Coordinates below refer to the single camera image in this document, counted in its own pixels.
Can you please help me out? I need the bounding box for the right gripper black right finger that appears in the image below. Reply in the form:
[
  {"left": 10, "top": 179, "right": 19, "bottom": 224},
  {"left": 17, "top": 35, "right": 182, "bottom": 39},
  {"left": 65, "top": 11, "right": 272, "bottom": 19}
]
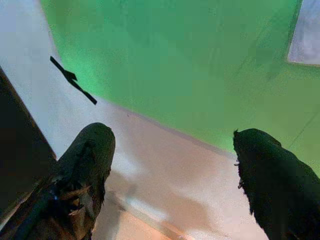
[{"left": 232, "top": 128, "right": 320, "bottom": 240}]

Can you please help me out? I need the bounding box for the green backdrop sheet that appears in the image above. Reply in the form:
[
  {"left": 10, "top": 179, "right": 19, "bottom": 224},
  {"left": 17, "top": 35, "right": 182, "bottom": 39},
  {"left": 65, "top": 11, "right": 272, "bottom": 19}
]
[{"left": 39, "top": 0, "right": 320, "bottom": 177}]

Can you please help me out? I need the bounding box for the black tape strip with hook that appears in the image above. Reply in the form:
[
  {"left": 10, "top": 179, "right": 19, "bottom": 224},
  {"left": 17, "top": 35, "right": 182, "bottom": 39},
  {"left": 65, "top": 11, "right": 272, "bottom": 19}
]
[{"left": 49, "top": 55, "right": 98, "bottom": 105}]

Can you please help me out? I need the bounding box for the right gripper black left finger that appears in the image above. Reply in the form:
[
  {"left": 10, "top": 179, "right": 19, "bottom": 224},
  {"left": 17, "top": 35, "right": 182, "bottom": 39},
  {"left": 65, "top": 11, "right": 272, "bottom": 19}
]
[{"left": 0, "top": 121, "right": 116, "bottom": 240}]

